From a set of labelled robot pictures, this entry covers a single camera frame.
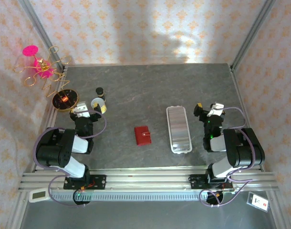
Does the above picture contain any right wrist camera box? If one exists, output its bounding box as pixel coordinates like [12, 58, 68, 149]
[207, 103, 225, 117]

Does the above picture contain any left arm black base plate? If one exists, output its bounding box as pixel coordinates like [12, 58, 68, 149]
[63, 175, 107, 191]

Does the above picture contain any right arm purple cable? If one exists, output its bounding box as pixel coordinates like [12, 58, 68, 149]
[199, 106, 256, 208]

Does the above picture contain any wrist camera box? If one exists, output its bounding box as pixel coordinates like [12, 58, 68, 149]
[207, 103, 225, 117]
[73, 101, 89, 118]

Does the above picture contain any aluminium frame post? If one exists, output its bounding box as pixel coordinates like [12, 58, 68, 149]
[18, 0, 65, 72]
[230, 0, 277, 71]

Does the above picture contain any aluminium mounting rail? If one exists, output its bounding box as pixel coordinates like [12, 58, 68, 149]
[19, 168, 280, 191]

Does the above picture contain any stack of plastic cards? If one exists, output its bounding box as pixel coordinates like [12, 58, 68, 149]
[168, 107, 190, 148]

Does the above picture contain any pink disc decoration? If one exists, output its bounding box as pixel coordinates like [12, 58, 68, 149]
[22, 45, 54, 79]

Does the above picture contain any small black bottle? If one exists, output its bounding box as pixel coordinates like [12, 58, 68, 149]
[95, 87, 106, 101]

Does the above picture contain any white digital display unit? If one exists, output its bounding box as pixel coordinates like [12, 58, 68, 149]
[28, 187, 51, 203]

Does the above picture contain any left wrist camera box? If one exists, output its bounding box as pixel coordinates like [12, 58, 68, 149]
[73, 101, 89, 118]

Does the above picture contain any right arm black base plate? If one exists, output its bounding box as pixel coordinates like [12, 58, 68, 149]
[189, 175, 233, 190]

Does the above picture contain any white badge with red mark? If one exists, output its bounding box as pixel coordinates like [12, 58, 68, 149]
[247, 191, 270, 212]

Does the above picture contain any gold tin can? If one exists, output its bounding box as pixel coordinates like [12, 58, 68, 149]
[90, 97, 107, 114]

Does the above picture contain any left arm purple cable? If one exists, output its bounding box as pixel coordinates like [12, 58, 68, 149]
[32, 109, 108, 208]

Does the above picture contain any grey slotted cable duct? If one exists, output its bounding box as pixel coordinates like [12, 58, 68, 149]
[50, 192, 208, 201]

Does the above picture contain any white slotted plastic tray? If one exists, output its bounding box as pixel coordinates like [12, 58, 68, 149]
[166, 106, 193, 154]

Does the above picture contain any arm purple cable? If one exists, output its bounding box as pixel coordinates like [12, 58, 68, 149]
[199, 106, 256, 208]
[32, 109, 108, 208]

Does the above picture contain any red leather card holder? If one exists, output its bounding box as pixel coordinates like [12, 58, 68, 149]
[134, 125, 152, 146]

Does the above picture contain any gold wire ornament black base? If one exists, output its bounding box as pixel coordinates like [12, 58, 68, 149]
[13, 45, 80, 113]

